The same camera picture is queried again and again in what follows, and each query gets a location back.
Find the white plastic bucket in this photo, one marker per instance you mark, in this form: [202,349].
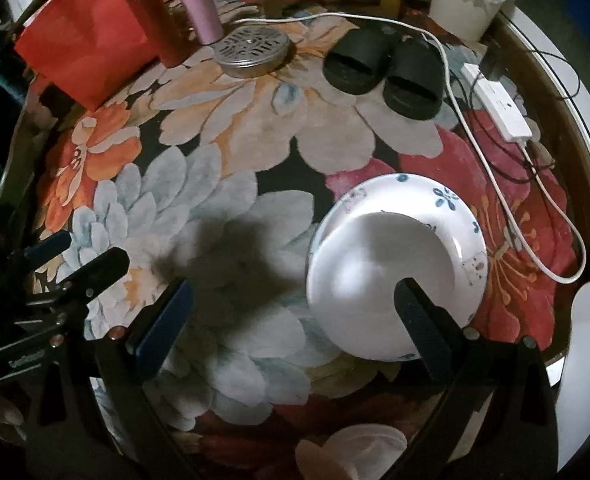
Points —
[467,0]

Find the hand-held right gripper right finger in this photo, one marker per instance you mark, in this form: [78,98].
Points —
[422,330]

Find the round perforated metal lid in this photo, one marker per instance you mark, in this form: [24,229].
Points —
[252,52]

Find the bear print white plate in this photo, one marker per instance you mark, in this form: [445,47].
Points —
[425,192]

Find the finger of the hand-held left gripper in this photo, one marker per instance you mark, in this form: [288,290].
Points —
[50,247]
[97,272]

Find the red metal bottle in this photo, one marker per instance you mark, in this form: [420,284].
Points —
[162,25]

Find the black slipper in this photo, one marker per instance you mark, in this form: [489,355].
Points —
[415,82]
[357,62]

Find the white power strip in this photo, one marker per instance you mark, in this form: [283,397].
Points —
[500,105]

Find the red paper bag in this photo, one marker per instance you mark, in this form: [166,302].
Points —
[85,40]

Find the floral printed mat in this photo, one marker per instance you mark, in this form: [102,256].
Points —
[215,110]

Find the person's right hand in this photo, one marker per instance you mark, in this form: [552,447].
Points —
[317,462]

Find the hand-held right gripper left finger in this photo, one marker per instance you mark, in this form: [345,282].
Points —
[165,327]

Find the pink metal bottle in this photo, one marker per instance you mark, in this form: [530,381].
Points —
[197,5]

